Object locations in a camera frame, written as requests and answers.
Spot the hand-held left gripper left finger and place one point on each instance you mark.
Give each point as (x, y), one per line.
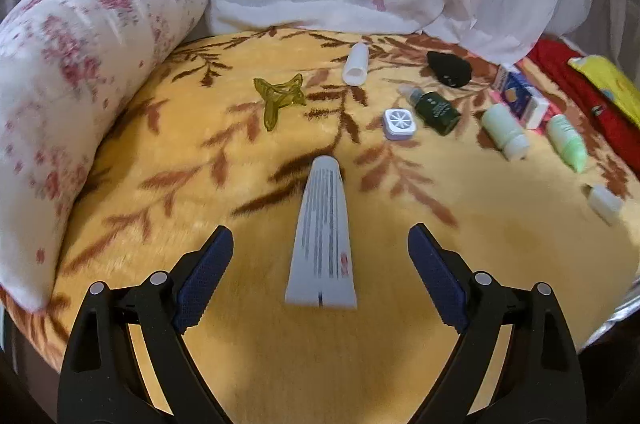
(205, 274)

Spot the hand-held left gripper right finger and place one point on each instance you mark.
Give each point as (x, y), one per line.
(436, 276)

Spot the white squeeze tube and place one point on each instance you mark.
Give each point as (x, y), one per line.
(322, 229)

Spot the yellow leaf-print blanket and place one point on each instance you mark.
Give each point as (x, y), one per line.
(250, 184)

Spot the white square purple-edged case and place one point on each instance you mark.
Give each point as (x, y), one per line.
(399, 123)

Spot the pale green white-capped bottle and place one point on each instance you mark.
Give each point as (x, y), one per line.
(502, 127)

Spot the dark green dropper bottle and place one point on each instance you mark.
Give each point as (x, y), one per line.
(437, 108)

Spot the yellow-green hair claw clip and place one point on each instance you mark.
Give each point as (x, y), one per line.
(274, 102)

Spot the light green tube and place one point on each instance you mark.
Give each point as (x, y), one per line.
(565, 142)

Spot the silver foil sheet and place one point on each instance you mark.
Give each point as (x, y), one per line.
(620, 319)

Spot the blue and white box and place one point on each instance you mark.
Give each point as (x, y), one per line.
(517, 97)

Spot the black pouch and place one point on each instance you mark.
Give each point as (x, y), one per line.
(450, 67)

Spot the small white plastic bottle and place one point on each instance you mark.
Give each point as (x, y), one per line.
(356, 64)

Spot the floral white bolster pillow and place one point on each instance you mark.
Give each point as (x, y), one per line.
(75, 79)

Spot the red cloth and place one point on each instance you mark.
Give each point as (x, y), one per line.
(575, 79)

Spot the yellow packet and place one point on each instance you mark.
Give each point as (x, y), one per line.
(607, 79)

